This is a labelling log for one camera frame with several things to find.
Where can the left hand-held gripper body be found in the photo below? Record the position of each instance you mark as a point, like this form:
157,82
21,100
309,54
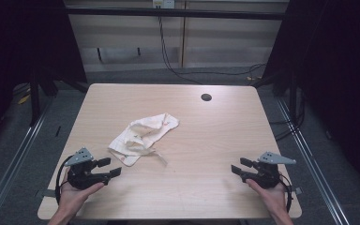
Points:
80,175

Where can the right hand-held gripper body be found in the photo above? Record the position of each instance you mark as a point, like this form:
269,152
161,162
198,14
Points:
267,175

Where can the white cloth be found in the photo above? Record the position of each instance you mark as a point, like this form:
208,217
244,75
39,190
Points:
142,136

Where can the person's right hand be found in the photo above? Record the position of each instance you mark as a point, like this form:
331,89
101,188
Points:
273,198

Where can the person's left hand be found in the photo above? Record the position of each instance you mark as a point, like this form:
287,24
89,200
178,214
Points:
72,198

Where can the grey tape strip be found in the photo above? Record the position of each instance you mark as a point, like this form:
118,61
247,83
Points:
297,190
47,193

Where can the black table grommet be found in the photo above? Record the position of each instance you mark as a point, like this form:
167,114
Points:
206,97

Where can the black metal stand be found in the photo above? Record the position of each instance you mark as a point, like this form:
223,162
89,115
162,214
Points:
35,100
286,87

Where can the yellow floor object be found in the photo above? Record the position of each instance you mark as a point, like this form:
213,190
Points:
23,99

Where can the dark curtain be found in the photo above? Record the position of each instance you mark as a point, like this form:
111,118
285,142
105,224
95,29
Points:
22,40
340,78

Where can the black horizontal bar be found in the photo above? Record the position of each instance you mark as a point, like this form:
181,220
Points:
175,13

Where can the metal floor rail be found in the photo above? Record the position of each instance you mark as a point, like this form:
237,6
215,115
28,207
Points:
12,168
312,168

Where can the white wall socket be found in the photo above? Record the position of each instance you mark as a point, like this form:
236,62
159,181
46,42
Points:
163,3

